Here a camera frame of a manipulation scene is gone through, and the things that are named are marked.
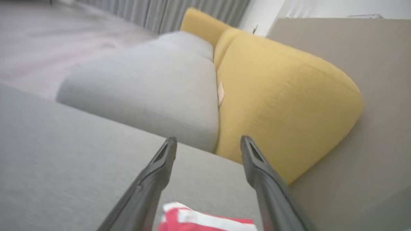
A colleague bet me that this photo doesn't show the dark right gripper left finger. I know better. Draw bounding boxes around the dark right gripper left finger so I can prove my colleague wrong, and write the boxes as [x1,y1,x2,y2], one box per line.
[96,137,178,231]

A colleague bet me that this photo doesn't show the beige sofa label tag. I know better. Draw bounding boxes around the beige sofa label tag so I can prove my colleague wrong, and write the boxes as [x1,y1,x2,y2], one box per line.
[217,81,225,107]

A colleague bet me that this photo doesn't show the red shorts with white trim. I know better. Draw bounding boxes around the red shorts with white trim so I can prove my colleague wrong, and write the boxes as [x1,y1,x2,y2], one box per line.
[157,201,258,231]

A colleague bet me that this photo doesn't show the grey pleated curtain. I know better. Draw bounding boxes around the grey pleated curtain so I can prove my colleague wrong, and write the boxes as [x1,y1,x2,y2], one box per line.
[74,0,251,35]

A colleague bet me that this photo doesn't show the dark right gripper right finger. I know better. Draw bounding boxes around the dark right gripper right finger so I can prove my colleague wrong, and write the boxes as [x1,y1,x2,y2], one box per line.
[240,135,318,231]

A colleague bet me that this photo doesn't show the large grey sofa chaise seat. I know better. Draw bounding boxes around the large grey sofa chaise seat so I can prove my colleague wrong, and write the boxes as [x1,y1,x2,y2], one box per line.
[0,83,267,231]

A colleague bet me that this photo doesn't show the white sheer curtain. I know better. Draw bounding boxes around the white sheer curtain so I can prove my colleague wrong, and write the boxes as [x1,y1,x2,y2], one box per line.
[284,0,321,18]

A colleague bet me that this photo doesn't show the grey sofa seat cushion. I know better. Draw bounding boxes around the grey sofa seat cushion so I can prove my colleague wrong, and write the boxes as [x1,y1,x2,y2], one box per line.
[157,31,214,61]
[56,42,221,153]

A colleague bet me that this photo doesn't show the yellow sofa back cushion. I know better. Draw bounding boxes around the yellow sofa back cushion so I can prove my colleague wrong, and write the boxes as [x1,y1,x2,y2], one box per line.
[213,28,244,66]
[214,28,365,185]
[180,7,232,48]

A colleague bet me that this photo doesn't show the taupe sofa back panel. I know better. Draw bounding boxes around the taupe sofa back panel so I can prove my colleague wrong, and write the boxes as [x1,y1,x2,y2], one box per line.
[267,18,411,231]

